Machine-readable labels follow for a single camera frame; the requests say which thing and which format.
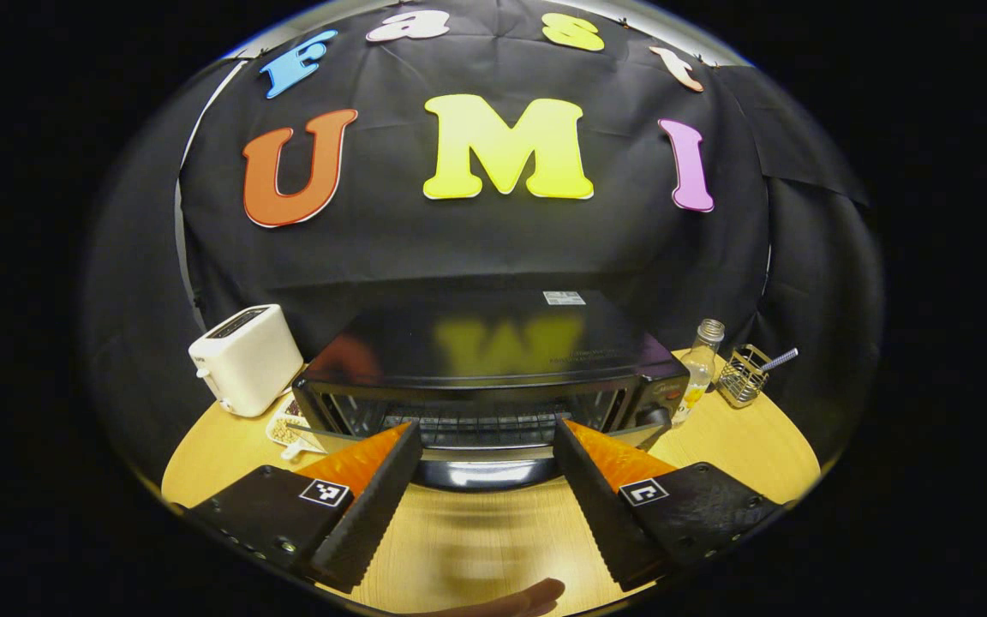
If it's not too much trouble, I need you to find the black electric oven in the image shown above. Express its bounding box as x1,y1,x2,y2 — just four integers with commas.
292,289,691,491

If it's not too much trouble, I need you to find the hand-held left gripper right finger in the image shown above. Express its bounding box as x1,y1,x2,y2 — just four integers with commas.
552,418,790,592

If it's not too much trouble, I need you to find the clear bottle with yellow label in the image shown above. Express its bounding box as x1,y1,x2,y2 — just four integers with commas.
672,319,726,427

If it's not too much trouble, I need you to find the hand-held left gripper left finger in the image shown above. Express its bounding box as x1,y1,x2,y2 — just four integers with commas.
189,422,423,594

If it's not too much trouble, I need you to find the white toaster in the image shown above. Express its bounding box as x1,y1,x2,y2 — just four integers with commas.
188,304,306,418

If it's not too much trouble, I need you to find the metal wire basket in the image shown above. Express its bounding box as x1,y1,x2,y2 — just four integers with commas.
716,344,773,408

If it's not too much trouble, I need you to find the white divided snack dish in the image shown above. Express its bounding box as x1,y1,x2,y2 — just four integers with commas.
266,390,327,461

